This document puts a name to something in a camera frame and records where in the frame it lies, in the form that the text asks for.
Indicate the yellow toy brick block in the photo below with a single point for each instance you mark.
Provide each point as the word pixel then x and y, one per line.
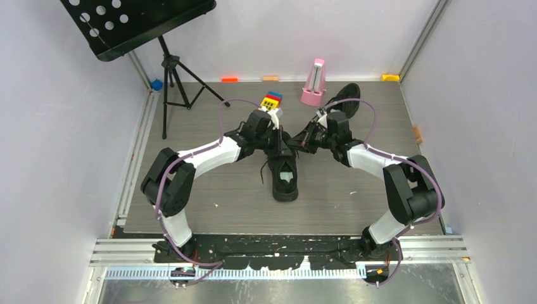
pixel 268 105

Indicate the blue toy block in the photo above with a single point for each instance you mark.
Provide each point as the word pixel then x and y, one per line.
pixel 275 94

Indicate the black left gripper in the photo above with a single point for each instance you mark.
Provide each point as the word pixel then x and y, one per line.
pixel 280 144

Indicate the black suede sneaker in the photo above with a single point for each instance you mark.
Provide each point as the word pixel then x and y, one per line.
pixel 281 161
pixel 349 108

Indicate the blue piece by stand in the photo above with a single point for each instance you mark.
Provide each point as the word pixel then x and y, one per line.
pixel 157 85

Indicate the aluminium rail frame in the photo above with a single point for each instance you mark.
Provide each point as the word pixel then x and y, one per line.
pixel 130 259

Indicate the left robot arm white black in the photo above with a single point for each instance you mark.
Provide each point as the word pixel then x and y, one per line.
pixel 168 183

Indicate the red toy block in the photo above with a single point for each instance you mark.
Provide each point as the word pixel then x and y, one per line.
pixel 273 98

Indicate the yellow piece in corner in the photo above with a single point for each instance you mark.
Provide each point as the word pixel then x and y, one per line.
pixel 390 78

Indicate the pink metronome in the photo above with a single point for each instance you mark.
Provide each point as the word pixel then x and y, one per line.
pixel 314 88

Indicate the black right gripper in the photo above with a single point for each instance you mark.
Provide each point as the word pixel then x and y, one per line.
pixel 299 142

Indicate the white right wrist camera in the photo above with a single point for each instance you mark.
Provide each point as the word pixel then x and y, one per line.
pixel 322 117

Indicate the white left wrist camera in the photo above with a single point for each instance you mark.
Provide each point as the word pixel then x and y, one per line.
pixel 275 114

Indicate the tan block on ledge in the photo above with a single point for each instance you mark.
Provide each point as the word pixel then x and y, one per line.
pixel 270 78

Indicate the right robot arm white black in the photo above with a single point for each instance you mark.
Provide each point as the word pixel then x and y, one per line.
pixel 412 193

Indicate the black music stand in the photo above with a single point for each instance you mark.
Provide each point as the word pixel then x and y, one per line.
pixel 114 28

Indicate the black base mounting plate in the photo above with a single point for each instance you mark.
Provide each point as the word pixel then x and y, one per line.
pixel 275 252

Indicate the wooden block right edge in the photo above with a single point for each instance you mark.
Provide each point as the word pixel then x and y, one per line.
pixel 417 134

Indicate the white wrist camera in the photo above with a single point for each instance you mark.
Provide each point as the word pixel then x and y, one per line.
pixel 322 117
pixel 275 114

